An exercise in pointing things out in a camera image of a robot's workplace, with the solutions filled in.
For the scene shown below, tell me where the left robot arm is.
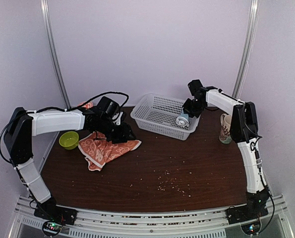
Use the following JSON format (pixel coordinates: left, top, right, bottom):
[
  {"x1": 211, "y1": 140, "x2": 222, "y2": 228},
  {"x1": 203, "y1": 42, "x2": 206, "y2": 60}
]
[{"x1": 0, "y1": 107, "x2": 136, "y2": 220}]

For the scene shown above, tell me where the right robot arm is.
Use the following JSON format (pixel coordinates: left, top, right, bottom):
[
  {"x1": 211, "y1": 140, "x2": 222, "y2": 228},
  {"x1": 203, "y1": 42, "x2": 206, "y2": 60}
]
[{"x1": 182, "y1": 80, "x2": 270, "y2": 219}]

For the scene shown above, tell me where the right aluminium frame post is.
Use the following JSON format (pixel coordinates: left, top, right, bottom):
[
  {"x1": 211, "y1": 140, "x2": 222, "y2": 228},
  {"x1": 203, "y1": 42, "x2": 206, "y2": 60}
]
[{"x1": 232, "y1": 0, "x2": 260, "y2": 98}]

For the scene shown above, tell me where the aluminium front rail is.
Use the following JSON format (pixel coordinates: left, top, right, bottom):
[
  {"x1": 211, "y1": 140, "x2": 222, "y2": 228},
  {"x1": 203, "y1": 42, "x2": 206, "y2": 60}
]
[{"x1": 9, "y1": 194, "x2": 295, "y2": 238}]

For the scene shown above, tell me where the left aluminium frame post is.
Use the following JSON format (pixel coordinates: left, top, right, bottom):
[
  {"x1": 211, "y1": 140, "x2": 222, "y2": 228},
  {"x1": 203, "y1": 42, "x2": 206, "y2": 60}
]
[{"x1": 40, "y1": 0, "x2": 71, "y2": 108}]

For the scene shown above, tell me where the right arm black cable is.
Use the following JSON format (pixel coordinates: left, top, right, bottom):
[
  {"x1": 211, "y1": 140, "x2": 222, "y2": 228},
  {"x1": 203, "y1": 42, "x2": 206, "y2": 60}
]
[{"x1": 243, "y1": 121, "x2": 276, "y2": 233}]

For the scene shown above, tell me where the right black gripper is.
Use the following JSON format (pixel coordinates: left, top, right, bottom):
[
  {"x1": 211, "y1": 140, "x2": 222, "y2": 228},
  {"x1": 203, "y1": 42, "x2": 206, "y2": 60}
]
[{"x1": 183, "y1": 98, "x2": 205, "y2": 117}]

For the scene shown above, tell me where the small green bowl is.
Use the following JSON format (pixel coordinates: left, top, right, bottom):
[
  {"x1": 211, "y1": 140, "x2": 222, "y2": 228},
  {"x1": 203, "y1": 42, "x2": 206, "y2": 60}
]
[{"x1": 59, "y1": 131, "x2": 79, "y2": 150}]

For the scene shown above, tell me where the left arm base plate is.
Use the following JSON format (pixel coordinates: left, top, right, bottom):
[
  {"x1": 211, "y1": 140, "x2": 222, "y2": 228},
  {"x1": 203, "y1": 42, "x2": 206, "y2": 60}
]
[{"x1": 34, "y1": 206, "x2": 78, "y2": 238}]

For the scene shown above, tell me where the beige mug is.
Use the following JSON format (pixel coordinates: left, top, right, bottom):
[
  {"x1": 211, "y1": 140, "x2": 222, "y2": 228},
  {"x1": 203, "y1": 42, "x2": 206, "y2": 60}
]
[{"x1": 219, "y1": 114, "x2": 232, "y2": 144}]

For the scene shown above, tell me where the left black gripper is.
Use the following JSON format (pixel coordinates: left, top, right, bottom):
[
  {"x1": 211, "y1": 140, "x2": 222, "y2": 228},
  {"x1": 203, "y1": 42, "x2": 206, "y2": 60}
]
[{"x1": 98, "y1": 117, "x2": 136, "y2": 144}]

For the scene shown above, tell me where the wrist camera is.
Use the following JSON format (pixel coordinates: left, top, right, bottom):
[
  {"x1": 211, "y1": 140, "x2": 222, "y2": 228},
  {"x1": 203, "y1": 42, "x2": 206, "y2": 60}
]
[
  {"x1": 188, "y1": 79, "x2": 203, "y2": 96},
  {"x1": 97, "y1": 96, "x2": 123, "y2": 125}
]

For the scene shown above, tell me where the red patterned bowl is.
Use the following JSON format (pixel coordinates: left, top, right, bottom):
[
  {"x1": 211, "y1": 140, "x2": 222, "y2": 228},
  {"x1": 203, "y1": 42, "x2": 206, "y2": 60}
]
[{"x1": 77, "y1": 101, "x2": 94, "y2": 109}]

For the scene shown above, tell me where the aluminium frame post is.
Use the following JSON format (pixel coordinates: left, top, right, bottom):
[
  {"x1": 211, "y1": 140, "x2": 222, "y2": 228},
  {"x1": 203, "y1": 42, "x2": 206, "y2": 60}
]
[
  {"x1": 232, "y1": 0, "x2": 260, "y2": 98},
  {"x1": 40, "y1": 0, "x2": 71, "y2": 108}
]

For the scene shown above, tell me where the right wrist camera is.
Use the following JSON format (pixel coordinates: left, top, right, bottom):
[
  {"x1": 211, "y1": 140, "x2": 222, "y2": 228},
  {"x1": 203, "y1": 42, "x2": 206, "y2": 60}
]
[{"x1": 188, "y1": 79, "x2": 203, "y2": 96}]

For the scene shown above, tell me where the blue patterned towel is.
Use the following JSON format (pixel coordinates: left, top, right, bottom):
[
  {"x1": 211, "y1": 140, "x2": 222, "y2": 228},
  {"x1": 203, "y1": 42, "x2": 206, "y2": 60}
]
[{"x1": 176, "y1": 113, "x2": 189, "y2": 127}]

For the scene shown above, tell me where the orange bunny towel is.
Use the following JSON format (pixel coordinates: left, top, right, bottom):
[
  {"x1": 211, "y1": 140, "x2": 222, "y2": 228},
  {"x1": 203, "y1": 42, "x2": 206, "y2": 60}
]
[{"x1": 78, "y1": 132, "x2": 142, "y2": 172}]

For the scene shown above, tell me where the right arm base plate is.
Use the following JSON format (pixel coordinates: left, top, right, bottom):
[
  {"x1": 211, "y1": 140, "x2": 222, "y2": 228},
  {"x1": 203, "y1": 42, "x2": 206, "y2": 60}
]
[{"x1": 226, "y1": 205, "x2": 269, "y2": 237}]

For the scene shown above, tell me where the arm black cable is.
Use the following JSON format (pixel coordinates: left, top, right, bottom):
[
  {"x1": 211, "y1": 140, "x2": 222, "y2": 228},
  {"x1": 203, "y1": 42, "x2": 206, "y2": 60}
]
[
  {"x1": 0, "y1": 91, "x2": 130, "y2": 164},
  {"x1": 243, "y1": 121, "x2": 276, "y2": 233}
]

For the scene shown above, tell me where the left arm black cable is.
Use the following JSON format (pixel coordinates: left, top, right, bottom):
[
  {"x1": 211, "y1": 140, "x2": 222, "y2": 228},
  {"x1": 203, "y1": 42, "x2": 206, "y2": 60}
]
[{"x1": 0, "y1": 91, "x2": 130, "y2": 164}]

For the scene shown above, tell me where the white plastic basket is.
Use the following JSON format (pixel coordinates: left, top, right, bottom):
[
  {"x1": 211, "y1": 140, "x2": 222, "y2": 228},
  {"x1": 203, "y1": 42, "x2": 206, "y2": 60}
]
[{"x1": 130, "y1": 94, "x2": 200, "y2": 141}]

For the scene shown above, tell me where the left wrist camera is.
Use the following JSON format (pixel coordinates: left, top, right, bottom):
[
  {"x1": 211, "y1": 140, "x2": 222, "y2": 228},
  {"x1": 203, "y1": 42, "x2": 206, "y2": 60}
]
[{"x1": 97, "y1": 96, "x2": 123, "y2": 125}]

